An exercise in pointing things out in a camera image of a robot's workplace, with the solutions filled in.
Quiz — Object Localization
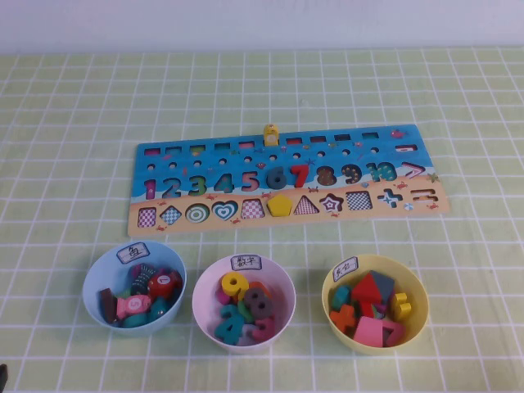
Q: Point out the yellow wooden pentagon piece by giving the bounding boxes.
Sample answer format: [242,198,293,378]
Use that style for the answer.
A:
[268,194,295,217]

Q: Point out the yellow wooden fish piece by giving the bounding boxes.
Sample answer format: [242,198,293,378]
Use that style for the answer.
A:
[262,124,280,147]

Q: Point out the pink plastic bowl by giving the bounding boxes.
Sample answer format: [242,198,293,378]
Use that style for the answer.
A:
[191,254,296,355]

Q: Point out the teal plus sign piece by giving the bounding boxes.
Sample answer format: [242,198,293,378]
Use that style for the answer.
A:
[330,285,353,312]

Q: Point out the red fish piece numbered one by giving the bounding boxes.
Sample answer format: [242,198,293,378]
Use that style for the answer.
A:
[147,269,183,300]

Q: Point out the red triangle piece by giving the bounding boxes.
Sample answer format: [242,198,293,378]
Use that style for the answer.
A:
[350,273,384,318]

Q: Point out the dark striped fish piece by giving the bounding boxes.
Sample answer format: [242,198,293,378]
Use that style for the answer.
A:
[129,264,159,294]

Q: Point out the orange cross sign piece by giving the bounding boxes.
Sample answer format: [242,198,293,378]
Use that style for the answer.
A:
[329,305,356,332]

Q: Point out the grey-blue shape piece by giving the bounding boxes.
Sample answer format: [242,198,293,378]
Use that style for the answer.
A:
[370,270,396,304]

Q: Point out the teal fish piece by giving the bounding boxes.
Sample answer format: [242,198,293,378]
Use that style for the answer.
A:
[147,297,171,324]

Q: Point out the pink fish piece numbered five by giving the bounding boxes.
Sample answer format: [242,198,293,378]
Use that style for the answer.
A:
[115,295,152,319]

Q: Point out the pink square shape piece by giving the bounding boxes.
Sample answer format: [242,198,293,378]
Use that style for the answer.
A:
[352,315,386,346]

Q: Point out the yellow equals sign piece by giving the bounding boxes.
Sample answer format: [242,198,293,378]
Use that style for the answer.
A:
[388,291,413,323]

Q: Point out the colourful wooden puzzle board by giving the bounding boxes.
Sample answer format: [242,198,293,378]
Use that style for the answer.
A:
[127,124,450,237]

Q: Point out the blue-green fish piece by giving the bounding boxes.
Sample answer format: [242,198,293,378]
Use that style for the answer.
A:
[120,314,151,328]

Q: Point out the yellow plastic bowl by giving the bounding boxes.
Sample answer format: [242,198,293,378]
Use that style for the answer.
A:
[321,253,430,356]

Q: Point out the dark pink angle sign piece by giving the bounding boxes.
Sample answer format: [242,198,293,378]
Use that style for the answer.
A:
[380,320,406,348]

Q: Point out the dark brown fish piece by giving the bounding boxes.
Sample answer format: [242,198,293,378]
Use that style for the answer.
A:
[97,287,120,324]

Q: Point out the light blue plastic bowl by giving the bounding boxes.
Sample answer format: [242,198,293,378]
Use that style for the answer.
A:
[82,240,187,338]

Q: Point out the dark blue number six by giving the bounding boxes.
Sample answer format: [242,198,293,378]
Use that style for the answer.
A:
[265,166,292,192]

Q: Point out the red number seven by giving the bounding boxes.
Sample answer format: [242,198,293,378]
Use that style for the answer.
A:
[291,163,310,189]

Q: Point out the white label with two characters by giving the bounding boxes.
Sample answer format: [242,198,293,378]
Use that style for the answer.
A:
[231,254,263,272]

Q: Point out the yellow number nine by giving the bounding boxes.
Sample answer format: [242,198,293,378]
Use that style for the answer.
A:
[220,273,249,304]

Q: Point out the grey-brown number eight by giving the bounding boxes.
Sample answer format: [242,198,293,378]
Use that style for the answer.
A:
[244,287,274,320]

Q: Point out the white tilted handwritten label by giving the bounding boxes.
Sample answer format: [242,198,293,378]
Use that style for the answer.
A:
[332,256,360,282]

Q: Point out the magenta number three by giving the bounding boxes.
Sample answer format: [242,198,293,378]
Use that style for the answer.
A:
[251,317,276,343]

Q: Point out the teal number four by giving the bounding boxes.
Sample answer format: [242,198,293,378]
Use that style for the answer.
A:
[212,305,246,345]

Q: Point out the white label with fish character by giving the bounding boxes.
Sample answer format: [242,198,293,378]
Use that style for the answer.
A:
[116,243,151,264]

